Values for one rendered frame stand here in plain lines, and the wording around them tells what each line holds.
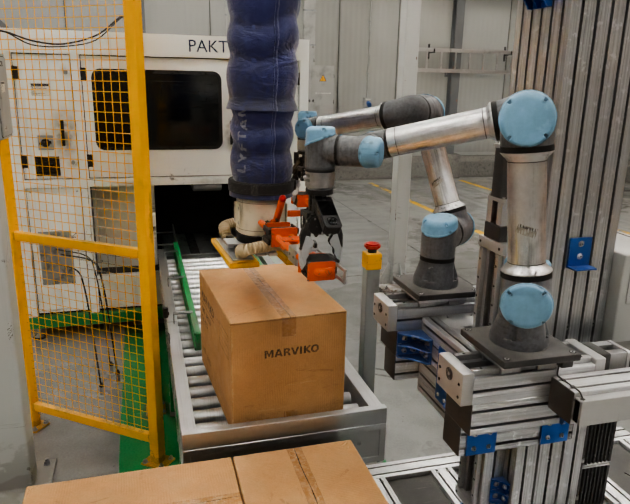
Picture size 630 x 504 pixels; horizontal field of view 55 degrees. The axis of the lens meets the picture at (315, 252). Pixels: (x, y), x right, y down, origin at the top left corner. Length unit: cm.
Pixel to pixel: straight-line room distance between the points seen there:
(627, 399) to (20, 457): 229
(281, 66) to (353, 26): 926
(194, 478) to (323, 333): 61
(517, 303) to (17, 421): 208
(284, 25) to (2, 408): 186
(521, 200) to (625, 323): 72
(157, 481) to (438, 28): 1061
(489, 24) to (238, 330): 1079
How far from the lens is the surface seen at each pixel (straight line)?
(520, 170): 143
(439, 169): 215
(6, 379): 277
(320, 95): 1075
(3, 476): 299
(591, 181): 187
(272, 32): 198
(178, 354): 262
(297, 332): 203
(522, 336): 165
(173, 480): 197
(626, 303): 201
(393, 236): 515
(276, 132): 201
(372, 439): 224
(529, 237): 145
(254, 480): 195
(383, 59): 1140
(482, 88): 1227
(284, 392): 211
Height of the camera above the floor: 169
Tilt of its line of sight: 15 degrees down
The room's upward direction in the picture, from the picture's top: 1 degrees clockwise
